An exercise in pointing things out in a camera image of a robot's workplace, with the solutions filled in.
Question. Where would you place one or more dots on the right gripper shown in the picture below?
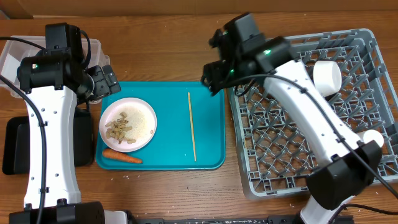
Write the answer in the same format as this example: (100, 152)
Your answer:
(212, 78)

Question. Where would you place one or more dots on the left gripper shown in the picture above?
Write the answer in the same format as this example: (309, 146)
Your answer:
(107, 83)

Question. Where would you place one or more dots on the white bowl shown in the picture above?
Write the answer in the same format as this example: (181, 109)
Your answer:
(327, 77)

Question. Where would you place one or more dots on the white cup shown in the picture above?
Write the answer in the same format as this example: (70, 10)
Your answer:
(371, 135)

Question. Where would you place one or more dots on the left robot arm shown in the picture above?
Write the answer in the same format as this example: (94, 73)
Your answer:
(53, 83)

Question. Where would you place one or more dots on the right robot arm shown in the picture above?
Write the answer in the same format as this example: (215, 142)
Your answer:
(347, 164)

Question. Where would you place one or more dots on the grey dishwasher rack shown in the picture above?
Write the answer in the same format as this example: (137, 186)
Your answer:
(274, 157)

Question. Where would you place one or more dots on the pink plate with food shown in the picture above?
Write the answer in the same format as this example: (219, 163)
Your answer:
(128, 124)

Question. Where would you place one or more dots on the orange carrot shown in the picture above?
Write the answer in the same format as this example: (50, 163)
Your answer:
(119, 156)

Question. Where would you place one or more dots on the teal serving tray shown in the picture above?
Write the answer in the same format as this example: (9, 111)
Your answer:
(171, 147)

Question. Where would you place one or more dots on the clear plastic bin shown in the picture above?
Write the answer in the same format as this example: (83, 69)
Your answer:
(13, 53)

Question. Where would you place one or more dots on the black plastic tray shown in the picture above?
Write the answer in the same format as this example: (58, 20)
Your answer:
(16, 157)

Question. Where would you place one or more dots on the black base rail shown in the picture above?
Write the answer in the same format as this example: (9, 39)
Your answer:
(274, 219)

